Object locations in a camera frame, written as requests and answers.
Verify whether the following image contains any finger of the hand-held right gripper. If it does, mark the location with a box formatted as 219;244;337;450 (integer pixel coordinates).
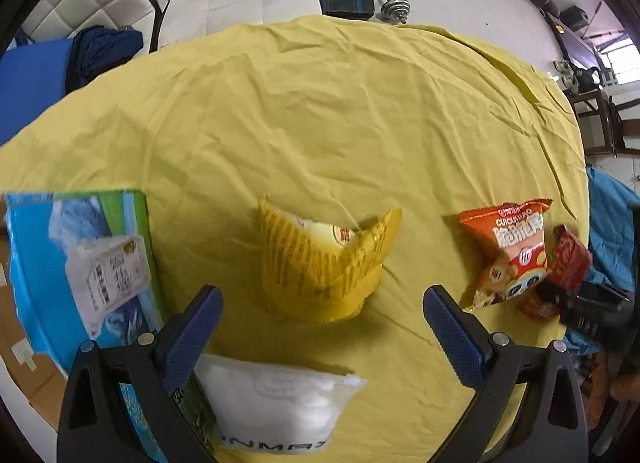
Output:
535;275;581;311

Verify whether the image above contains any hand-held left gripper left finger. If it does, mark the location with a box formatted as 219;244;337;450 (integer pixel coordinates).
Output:
56;284;224;463

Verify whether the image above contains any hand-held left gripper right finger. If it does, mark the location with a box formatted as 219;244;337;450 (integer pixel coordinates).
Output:
422;284;589;463

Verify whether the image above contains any red snack packet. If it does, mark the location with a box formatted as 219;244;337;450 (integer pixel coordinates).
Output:
517;224;594;321

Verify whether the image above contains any yellow snack bag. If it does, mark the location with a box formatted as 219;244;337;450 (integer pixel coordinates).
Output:
257;194;403;325

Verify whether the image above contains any blue and green box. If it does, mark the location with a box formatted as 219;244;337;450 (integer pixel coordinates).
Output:
5;189;221;463

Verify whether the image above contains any orange snack bag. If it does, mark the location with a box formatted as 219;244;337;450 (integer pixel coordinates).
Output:
459;198;553;311

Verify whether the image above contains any orange cloth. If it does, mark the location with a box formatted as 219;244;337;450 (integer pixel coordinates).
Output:
580;348;640;439

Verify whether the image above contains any light blue cloth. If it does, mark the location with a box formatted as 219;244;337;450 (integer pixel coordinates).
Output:
585;166;640;294

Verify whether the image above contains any large white tissue pack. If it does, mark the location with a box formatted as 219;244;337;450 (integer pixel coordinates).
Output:
192;354;368;451

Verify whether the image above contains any brown cardboard box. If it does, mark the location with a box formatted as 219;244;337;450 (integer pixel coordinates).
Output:
0;228;68;431

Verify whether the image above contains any dark wooden chair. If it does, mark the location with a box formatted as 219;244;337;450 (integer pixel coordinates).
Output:
570;88;640;159

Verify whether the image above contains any yellow tablecloth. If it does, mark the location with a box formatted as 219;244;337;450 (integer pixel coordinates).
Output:
0;14;591;463

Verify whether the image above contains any dark blue clothing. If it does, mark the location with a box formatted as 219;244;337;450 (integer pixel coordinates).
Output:
65;26;144;94

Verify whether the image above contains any blue mat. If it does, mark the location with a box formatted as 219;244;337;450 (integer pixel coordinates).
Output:
0;38;76;146

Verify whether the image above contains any metal dumbbell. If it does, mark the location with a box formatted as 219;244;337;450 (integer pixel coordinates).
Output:
372;0;412;24

